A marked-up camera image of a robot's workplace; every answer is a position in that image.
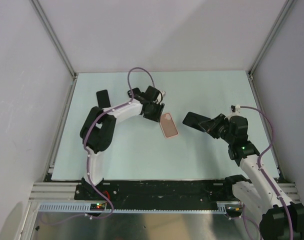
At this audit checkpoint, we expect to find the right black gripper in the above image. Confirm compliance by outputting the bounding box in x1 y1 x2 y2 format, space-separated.
198 113 234 144

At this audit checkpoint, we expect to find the pink phone case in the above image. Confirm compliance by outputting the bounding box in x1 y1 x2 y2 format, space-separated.
159 113 179 139

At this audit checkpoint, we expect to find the black smartphone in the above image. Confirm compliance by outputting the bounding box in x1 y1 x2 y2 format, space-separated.
182 111 211 133

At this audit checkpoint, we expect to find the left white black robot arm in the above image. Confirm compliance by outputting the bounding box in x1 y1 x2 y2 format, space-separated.
80 86 166 200

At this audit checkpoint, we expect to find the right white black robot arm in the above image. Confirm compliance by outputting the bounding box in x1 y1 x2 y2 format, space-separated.
198 114 304 240

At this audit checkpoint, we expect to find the black phone case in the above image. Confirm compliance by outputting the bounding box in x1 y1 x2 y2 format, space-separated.
127 87 141 98

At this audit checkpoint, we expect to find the small black phone left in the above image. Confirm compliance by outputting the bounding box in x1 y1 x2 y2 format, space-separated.
96 89 111 109

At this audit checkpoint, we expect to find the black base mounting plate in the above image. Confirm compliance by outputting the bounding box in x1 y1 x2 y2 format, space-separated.
74 175 244 211

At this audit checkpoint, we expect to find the right controller board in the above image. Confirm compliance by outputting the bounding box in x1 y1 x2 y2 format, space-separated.
225 205 243 218

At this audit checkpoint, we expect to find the controller board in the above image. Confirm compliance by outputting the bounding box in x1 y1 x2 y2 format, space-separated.
90 203 106 211
225 205 243 218

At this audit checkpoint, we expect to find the left controller board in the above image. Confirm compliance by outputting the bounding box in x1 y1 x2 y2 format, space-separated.
90 203 106 211

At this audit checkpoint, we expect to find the grey slotted cable duct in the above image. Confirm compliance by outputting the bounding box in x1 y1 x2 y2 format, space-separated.
38 201 228 215

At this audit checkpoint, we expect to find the left aluminium corner post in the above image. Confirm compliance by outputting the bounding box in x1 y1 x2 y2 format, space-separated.
29 0 78 78

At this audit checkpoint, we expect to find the aluminium corner post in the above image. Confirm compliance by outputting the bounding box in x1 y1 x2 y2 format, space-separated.
248 0 297 77
29 0 78 78

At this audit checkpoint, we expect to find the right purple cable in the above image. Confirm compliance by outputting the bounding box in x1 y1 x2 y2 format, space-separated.
230 104 295 240

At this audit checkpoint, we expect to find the aluminium front frame rail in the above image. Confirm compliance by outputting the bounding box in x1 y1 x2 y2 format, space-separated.
28 182 301 202

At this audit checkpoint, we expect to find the right aluminium corner post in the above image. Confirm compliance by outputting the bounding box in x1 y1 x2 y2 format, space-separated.
248 0 297 77

